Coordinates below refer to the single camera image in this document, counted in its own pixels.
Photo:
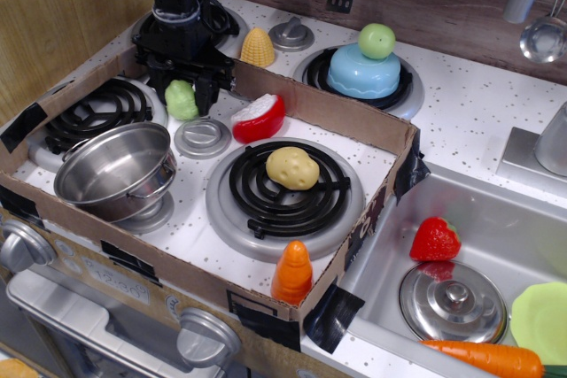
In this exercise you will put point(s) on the red white toy cheese wedge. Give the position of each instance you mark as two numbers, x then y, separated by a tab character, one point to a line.
261	119

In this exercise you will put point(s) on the silver stove knob centre back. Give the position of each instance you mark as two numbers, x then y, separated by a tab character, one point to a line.
291	36

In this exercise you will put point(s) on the hanging steel ladle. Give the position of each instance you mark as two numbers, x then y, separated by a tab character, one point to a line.
544	40

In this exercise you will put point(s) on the black burner back right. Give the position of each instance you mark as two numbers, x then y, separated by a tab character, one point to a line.
405	102

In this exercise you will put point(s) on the yellow toy potato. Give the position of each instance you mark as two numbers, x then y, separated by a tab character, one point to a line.
292	168

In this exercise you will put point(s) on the silver oven door handle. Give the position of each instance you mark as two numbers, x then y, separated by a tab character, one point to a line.
85	322

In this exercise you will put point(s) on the stainless steel sink basin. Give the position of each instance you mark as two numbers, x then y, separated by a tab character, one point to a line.
514	240

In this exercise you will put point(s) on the silver oven knob left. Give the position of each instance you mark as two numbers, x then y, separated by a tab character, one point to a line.
23	247

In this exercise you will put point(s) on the red toy strawberry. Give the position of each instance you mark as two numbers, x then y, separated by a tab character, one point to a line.
435	240

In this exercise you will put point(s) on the silver stove knob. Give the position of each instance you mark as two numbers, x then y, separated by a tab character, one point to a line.
202	138
291	36

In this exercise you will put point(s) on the light blue toy bowl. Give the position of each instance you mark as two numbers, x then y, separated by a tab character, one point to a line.
353	74

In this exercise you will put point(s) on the silver oven knob right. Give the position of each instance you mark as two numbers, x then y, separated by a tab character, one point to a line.
205	340

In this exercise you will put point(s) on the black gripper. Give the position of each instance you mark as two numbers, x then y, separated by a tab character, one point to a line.
188	54

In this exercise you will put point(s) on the light green toy broccoli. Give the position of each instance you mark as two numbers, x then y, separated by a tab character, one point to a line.
180	100

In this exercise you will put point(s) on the black burner front right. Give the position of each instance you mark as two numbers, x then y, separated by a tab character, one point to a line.
258	217

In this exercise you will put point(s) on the silver stove knob centre front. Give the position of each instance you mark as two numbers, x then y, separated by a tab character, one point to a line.
202	138

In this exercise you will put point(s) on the long orange toy carrot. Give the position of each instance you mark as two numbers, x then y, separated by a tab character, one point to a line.
499	360

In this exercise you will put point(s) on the light green toy plate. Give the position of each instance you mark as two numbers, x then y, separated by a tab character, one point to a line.
538	321

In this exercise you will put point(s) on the cardboard fence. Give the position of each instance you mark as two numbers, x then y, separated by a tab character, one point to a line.
193	257

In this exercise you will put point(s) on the yellow toy corn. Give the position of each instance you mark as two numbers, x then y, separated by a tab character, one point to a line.
257	48

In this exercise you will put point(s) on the orange object bottom left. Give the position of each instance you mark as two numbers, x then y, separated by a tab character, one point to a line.
14	368

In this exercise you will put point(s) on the stainless steel pot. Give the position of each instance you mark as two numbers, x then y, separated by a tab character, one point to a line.
120	173

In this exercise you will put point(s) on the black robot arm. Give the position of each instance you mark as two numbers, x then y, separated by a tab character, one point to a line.
181	13

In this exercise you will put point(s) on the steel pot lid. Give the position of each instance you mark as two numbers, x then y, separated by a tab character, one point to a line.
447	300

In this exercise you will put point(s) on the silver oven knob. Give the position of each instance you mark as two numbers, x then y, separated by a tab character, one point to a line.
205	340
23	247

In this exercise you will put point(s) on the green toy apple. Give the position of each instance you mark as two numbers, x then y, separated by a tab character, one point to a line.
376	41

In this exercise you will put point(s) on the orange toy carrot piece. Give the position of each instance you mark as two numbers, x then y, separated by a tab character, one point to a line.
293	277

